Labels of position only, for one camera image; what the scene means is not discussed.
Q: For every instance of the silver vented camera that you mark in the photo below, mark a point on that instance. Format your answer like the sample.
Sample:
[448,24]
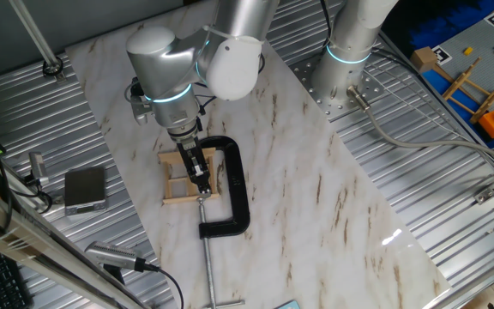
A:
[112,254]

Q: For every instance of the silver digital scale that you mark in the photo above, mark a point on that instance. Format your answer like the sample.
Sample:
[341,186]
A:
[85,186]

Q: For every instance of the wrist camera on silver bracket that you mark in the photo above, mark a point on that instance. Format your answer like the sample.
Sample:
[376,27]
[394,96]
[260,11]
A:
[137,111]

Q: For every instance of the small cardboard box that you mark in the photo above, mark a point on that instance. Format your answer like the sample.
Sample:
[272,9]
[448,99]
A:
[423,59]

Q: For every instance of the yellow lego brick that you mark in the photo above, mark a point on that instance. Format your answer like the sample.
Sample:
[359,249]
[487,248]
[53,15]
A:
[468,51]

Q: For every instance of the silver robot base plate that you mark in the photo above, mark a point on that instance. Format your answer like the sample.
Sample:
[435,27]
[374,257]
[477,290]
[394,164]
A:
[341,105]

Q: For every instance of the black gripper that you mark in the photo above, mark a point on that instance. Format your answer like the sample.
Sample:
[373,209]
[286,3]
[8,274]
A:
[189,152]

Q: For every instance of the small wooden easel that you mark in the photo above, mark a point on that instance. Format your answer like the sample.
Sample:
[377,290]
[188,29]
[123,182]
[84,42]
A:
[457,83]

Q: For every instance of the blue foam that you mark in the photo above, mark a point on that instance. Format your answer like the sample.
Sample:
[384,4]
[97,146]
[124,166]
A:
[444,21]

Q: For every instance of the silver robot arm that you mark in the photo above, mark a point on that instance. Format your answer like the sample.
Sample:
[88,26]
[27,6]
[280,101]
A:
[161,64]

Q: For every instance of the small wooden window frame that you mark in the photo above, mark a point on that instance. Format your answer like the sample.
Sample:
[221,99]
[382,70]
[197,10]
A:
[170,158]

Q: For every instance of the grey lego baseplate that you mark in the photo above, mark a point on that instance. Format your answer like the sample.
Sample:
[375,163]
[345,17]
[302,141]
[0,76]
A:
[483,64]

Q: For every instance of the teal flat device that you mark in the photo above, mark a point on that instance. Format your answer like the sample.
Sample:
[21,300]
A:
[287,305]

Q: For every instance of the small wooden sliding sash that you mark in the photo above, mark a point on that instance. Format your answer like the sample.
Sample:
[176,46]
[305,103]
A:
[177,189]

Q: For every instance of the aluminium pole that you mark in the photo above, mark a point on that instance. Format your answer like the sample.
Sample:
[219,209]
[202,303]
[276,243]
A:
[37,38]

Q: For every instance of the white marble pattern board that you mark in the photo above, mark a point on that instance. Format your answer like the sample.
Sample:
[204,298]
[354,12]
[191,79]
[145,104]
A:
[294,193]

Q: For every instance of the black C-clamp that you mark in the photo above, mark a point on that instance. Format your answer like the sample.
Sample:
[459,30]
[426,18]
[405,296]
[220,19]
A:
[236,184]

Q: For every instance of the aluminium frame beam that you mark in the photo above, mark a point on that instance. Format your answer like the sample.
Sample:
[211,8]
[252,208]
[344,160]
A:
[37,244]

